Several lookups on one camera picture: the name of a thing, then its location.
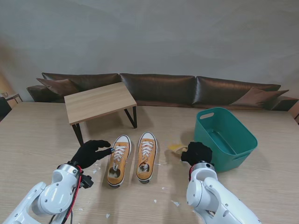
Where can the green plastic basin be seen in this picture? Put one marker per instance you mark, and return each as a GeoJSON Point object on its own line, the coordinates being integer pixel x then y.
{"type": "Point", "coordinates": [203, 130]}

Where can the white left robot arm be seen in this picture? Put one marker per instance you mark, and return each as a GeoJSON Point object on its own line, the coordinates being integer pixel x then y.
{"type": "Point", "coordinates": [54, 193]}

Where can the small wooden black-legged stand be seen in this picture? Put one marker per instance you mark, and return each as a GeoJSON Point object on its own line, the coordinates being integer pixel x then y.
{"type": "Point", "coordinates": [98, 102]}

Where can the wooden brush yellow bristles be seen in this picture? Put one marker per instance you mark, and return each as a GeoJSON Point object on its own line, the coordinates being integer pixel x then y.
{"type": "Point", "coordinates": [176, 148]}

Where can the dark chair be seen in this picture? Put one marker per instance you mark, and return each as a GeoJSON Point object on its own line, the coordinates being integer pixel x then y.
{"type": "Point", "coordinates": [3, 109]}

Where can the light wooden cabinet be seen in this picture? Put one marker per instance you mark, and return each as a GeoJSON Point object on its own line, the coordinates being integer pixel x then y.
{"type": "Point", "coordinates": [296, 115]}

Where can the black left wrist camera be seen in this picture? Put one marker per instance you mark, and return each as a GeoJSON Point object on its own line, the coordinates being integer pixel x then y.
{"type": "Point", "coordinates": [88, 181]}

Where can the brown leather throw pillow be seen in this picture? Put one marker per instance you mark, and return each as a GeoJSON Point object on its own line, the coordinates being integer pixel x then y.
{"type": "Point", "coordinates": [254, 96]}
{"type": "Point", "coordinates": [56, 85]}

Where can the brown leather sofa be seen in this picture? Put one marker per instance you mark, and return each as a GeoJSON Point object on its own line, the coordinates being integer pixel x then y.
{"type": "Point", "coordinates": [158, 88]}

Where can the yellow canvas sneaker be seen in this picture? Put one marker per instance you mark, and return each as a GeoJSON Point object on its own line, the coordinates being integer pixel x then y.
{"type": "Point", "coordinates": [151, 154]}
{"type": "Point", "coordinates": [123, 151]}

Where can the wooden side table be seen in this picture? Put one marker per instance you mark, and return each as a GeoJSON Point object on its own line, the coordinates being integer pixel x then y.
{"type": "Point", "coordinates": [12, 95]}

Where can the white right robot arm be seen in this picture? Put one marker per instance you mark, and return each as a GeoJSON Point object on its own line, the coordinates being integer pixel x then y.
{"type": "Point", "coordinates": [210, 193]}

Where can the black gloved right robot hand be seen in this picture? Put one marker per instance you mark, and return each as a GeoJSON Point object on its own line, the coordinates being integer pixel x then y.
{"type": "Point", "coordinates": [197, 152]}

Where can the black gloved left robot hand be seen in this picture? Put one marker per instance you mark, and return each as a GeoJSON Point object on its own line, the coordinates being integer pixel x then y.
{"type": "Point", "coordinates": [90, 154]}

